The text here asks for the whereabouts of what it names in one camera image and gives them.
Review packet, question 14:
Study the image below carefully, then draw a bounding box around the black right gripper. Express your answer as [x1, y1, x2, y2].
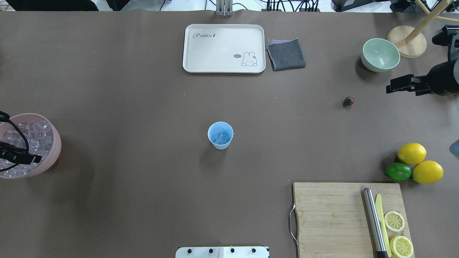
[386, 60, 459, 96]

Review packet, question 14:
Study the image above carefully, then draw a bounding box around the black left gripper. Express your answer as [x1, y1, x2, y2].
[0, 111, 42, 165]

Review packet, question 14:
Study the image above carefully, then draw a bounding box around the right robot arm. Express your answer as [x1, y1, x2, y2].
[386, 25, 459, 96]

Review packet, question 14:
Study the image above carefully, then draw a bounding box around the pink bowl of ice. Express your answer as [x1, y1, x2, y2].
[1, 113, 62, 179]

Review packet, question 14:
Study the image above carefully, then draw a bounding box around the blue plastic cup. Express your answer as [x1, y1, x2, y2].
[208, 122, 234, 150]

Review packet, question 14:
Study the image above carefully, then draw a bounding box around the wooden glass stand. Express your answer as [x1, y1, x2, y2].
[387, 0, 459, 58]

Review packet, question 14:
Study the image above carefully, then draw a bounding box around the green ceramic bowl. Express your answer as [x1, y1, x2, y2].
[360, 38, 401, 72]

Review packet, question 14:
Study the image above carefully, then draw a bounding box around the red strawberry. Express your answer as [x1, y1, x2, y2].
[342, 96, 355, 107]

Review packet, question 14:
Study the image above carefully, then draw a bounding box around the yellow lemon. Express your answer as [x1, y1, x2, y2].
[412, 161, 444, 183]
[397, 143, 427, 166]

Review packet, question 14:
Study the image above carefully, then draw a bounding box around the green lime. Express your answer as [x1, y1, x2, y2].
[385, 163, 412, 181]

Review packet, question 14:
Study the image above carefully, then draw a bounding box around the yellow plastic knife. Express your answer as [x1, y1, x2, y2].
[374, 194, 392, 258]

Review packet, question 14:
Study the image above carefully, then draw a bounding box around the grey folded cloth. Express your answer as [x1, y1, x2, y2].
[266, 39, 306, 71]

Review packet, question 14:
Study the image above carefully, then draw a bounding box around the lemon half slice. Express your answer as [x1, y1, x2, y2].
[389, 235, 414, 258]
[383, 211, 406, 232]

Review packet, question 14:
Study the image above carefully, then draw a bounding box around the wooden cutting board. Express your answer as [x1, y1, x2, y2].
[292, 182, 408, 258]

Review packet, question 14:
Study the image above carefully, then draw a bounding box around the steel muddler bar tool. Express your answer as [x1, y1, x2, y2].
[363, 188, 388, 258]

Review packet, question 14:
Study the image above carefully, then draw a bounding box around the cream rabbit tray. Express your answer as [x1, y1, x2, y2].
[182, 24, 266, 73]

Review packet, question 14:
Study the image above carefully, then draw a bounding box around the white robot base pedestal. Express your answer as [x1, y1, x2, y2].
[175, 245, 270, 258]

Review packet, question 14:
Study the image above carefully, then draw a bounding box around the aluminium frame post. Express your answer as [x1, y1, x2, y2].
[215, 0, 233, 17]

